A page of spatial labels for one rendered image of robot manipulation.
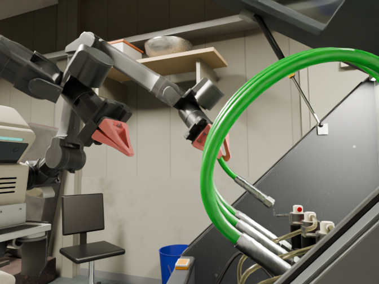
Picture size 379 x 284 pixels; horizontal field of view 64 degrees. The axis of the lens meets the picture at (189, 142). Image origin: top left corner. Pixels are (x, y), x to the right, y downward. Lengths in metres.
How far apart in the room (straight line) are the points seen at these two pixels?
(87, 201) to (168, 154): 0.90
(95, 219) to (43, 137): 1.09
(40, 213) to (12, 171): 2.64
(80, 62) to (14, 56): 0.11
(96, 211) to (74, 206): 0.22
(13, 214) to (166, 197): 2.28
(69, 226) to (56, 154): 2.06
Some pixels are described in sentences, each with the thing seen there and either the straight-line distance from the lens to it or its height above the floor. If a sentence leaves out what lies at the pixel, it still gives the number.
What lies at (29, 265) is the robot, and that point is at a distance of 1.08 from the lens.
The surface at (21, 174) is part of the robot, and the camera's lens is 1.05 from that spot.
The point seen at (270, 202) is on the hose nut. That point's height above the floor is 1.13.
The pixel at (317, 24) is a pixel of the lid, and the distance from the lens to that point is 0.94.
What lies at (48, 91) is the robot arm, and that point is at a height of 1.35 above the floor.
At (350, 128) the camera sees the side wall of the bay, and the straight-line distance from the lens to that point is 0.94.
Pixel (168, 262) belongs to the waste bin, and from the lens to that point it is 2.76.
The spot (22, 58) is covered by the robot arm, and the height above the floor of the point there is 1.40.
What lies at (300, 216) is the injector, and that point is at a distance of 0.57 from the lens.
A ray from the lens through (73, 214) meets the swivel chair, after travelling 3.07.
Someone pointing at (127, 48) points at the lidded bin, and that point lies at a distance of 3.07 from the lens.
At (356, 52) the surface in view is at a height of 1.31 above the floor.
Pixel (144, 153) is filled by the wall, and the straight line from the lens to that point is 3.29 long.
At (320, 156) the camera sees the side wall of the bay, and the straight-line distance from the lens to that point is 0.91.
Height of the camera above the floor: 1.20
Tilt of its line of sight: 5 degrees up
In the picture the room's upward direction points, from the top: 1 degrees counter-clockwise
